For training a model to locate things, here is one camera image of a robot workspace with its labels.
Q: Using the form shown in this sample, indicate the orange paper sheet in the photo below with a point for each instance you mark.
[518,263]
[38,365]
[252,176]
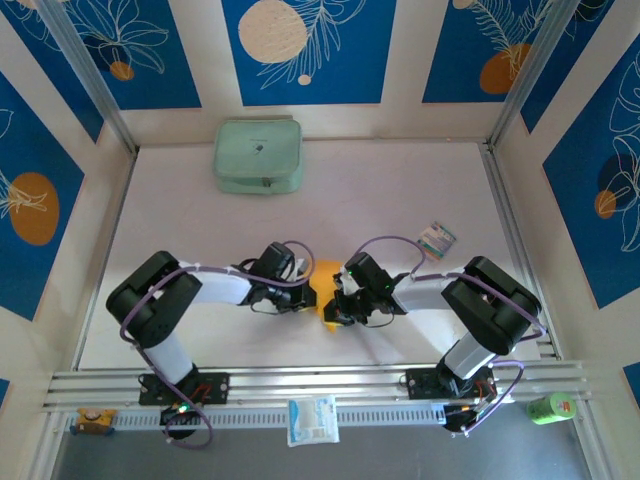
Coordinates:
[325,272]

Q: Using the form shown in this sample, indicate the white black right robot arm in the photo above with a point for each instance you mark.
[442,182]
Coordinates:
[490,310]

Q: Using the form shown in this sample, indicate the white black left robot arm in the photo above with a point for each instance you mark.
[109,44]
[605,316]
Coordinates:
[150,300]

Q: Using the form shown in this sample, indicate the small blue printed packet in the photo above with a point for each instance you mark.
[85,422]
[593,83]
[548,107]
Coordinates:
[437,240]

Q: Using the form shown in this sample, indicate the white plastic mask packet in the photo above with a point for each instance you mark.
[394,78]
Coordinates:
[312,420]

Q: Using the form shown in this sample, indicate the mint green zip pouch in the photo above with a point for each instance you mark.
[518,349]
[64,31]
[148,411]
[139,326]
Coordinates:
[257,150]

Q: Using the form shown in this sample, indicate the black controller board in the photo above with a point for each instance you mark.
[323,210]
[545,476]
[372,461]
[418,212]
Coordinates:
[170,417]
[457,422]

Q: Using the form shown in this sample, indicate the green can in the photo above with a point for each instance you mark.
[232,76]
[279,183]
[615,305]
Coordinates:
[550,409]

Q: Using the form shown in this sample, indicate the small orange blue toy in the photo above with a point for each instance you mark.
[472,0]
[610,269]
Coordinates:
[92,419]

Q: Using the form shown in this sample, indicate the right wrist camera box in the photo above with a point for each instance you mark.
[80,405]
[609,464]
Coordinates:
[347,285]

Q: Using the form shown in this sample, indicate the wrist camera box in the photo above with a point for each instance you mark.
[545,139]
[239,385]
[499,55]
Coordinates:
[302,270]
[347,285]

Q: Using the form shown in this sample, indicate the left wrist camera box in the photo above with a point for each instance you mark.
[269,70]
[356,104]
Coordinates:
[302,270]

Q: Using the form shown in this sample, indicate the aluminium mounting rail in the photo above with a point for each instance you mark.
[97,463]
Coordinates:
[320,380]

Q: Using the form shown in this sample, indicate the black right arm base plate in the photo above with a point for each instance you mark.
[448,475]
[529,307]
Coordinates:
[420,382]

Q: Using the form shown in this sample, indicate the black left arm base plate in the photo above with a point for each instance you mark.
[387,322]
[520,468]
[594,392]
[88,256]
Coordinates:
[222,385]

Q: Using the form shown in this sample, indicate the aluminium side rail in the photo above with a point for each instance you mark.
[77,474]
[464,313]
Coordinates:
[120,200]
[500,190]

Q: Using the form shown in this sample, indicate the aluminium frame post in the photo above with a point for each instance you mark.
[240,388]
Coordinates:
[530,70]
[90,75]

